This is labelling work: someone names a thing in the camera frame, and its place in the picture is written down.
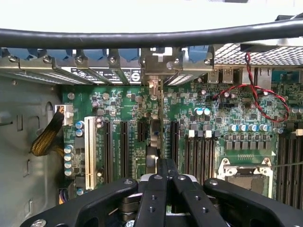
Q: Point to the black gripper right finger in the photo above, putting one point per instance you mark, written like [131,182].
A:
[189,201]

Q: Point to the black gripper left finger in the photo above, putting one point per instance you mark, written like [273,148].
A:
[151,201]

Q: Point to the long black expansion slot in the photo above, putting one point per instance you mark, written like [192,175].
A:
[124,149]
[108,151]
[175,142]

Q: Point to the metal cpu socket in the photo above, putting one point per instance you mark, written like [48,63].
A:
[246,170]

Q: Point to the short black expansion slot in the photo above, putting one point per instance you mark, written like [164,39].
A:
[141,131]

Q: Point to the white pci expansion slot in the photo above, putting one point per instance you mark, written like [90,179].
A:
[90,153]

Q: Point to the green motherboard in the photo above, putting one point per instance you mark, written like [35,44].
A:
[132,104]

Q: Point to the thin metal locking lever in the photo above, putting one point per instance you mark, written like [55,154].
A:
[288,165]

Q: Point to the white power connector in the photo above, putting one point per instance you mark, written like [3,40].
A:
[67,116]

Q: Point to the silver usb port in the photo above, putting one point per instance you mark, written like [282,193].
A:
[227,75]
[213,75]

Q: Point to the black label with white print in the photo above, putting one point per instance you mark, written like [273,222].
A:
[104,74]

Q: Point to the metal slot cover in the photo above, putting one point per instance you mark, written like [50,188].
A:
[94,69]
[42,71]
[118,68]
[71,71]

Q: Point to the grey metal pc case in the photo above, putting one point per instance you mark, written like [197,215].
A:
[23,142]

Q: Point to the silver ethernet port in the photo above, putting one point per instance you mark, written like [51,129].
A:
[264,76]

